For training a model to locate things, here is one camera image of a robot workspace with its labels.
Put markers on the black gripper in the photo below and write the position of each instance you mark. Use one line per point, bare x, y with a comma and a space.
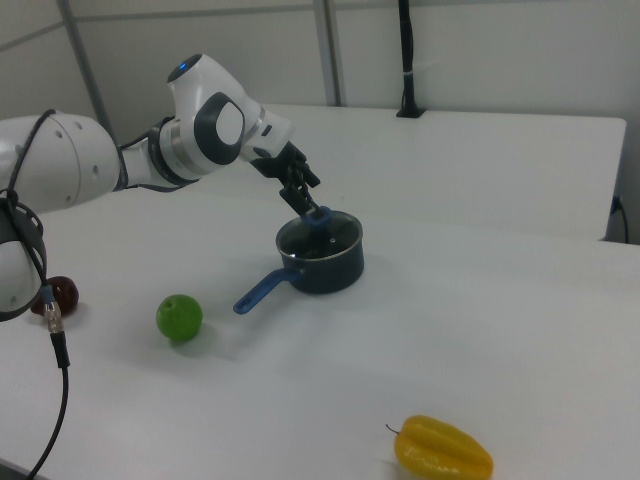
282, 162

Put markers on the yellow starfruit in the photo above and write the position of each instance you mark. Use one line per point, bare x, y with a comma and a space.
440, 450

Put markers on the dark red apple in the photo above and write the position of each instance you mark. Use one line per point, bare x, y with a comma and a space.
67, 296

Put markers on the glass lid with blue knob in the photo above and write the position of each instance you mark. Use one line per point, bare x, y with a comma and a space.
340, 235

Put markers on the black pole with white band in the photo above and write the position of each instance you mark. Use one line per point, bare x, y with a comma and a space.
410, 50

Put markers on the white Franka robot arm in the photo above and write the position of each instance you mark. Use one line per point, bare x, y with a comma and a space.
50, 155

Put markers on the green apple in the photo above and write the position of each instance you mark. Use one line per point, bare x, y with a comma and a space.
180, 319

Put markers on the grey partition post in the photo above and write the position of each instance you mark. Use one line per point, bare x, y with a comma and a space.
85, 65
330, 50

